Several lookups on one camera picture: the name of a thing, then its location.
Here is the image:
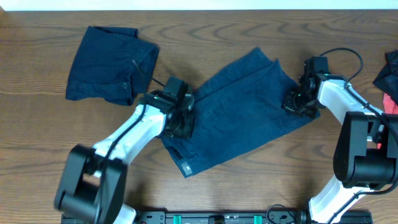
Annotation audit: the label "red garment at edge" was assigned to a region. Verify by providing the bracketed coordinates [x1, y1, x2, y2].
[382, 93, 398, 114]

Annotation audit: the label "folded dark navy shorts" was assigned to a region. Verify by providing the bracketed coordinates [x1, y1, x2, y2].
[65, 26, 159, 106]

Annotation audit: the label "dark garment at edge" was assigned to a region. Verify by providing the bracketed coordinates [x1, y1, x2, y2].
[373, 50, 397, 104]

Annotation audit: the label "blue denim shorts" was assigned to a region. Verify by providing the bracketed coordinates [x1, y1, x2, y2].
[161, 47, 312, 178]

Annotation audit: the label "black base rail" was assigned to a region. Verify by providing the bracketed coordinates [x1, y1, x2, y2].
[133, 210, 296, 224]

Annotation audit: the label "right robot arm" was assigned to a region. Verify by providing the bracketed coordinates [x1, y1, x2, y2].
[282, 56, 397, 223]

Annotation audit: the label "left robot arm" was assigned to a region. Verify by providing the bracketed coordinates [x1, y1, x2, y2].
[54, 77, 195, 223]

